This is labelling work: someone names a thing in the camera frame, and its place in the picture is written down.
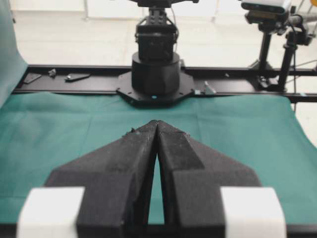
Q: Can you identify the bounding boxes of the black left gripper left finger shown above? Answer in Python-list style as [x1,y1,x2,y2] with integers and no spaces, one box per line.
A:
[45,120,158,238]

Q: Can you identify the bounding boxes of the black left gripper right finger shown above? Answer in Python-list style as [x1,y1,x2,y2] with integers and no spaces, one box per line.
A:
[157,121,262,238]

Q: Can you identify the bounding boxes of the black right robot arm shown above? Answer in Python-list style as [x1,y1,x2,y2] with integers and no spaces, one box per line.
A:
[132,0,261,238]

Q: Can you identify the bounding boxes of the green table cloth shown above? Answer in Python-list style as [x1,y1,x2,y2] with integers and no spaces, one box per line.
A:
[0,0,317,224]

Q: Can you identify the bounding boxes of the black hex key tool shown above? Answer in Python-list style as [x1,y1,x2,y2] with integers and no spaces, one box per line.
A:
[64,73,91,82]

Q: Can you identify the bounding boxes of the silver corner bracket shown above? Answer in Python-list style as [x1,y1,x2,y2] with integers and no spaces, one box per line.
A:
[204,81,216,95]

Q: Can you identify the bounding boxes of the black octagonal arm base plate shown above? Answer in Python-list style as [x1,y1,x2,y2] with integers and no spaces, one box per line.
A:
[116,72,195,106]

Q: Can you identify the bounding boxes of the black flat bracket plate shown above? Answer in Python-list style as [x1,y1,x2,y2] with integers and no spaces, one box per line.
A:
[23,73,42,84]

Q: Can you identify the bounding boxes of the black mounting rail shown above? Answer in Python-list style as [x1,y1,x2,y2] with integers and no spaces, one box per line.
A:
[13,65,317,103]

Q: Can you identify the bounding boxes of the white camera on stand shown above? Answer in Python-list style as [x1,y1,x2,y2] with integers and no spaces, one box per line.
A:
[241,0,292,24]

